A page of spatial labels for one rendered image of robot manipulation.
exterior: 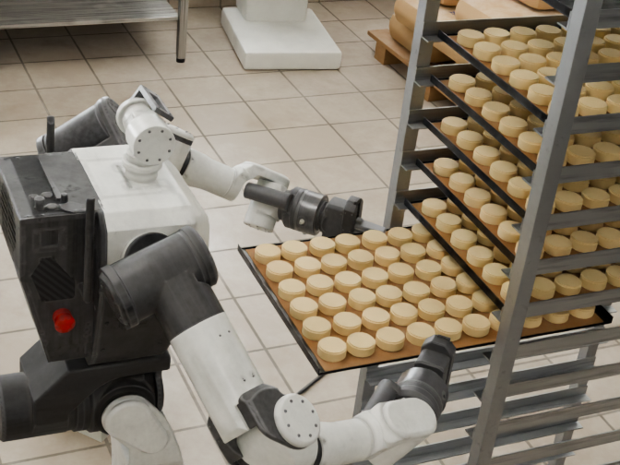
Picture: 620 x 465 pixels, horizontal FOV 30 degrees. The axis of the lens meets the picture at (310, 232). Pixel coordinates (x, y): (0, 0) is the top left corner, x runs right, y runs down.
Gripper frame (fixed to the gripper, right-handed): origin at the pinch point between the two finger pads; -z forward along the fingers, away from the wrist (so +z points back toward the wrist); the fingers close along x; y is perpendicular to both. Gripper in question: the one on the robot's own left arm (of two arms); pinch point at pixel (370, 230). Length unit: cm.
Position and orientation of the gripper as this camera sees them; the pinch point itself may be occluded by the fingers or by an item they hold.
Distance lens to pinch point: 235.6
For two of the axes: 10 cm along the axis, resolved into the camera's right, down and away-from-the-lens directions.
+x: 1.0, -8.5, -5.2
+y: 3.8, -4.5, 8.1
